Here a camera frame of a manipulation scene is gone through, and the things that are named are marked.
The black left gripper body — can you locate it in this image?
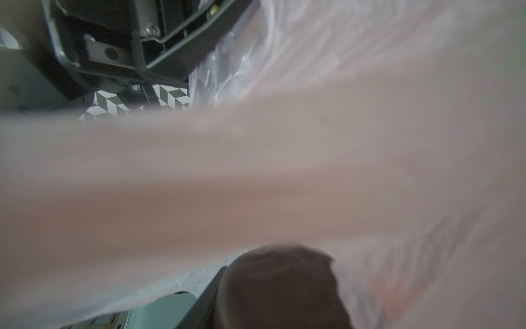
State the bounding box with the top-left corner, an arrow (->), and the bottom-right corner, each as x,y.
1,1 -> 250,111

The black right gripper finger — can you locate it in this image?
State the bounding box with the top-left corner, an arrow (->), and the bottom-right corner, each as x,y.
175,266 -> 227,329

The pink plastic bag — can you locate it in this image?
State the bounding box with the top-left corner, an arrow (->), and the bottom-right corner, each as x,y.
1,1 -> 525,328

